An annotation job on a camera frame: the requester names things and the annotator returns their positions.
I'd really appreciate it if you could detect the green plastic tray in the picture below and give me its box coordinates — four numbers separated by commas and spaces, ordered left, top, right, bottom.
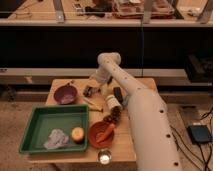
19, 105, 89, 154

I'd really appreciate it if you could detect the small black block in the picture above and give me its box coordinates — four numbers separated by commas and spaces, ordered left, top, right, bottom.
113, 87, 123, 103

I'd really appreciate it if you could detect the orange carrot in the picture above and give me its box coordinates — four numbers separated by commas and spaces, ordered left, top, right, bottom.
96, 123, 115, 143

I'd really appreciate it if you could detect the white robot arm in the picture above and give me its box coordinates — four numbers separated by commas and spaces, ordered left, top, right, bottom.
92, 52, 182, 171

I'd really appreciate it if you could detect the yellow wooden stick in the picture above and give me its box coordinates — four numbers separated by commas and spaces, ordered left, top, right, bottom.
83, 97, 103, 112

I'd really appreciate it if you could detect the orange bowl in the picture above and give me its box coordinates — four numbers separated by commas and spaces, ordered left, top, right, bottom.
88, 121, 114, 149

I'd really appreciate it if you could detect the wooden table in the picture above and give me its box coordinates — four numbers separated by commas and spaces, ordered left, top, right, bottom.
28, 78, 157, 171

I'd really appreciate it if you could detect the dark grape bunch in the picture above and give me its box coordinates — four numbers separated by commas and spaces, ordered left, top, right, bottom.
103, 107, 121, 124

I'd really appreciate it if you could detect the black foot pedal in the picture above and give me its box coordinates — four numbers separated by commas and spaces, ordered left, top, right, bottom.
187, 125, 212, 144

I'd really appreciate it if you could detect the white cylindrical bottle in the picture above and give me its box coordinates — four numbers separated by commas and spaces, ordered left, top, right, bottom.
106, 95, 122, 110

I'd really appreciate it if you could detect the crumpled grey cloth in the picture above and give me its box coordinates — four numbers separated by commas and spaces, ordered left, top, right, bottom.
44, 129, 69, 150

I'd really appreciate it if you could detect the black handled brush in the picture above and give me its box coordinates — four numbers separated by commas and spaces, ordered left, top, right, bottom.
83, 85, 101, 97

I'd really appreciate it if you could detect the purple bowl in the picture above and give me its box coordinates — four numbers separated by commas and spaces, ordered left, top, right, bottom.
53, 84, 78, 105

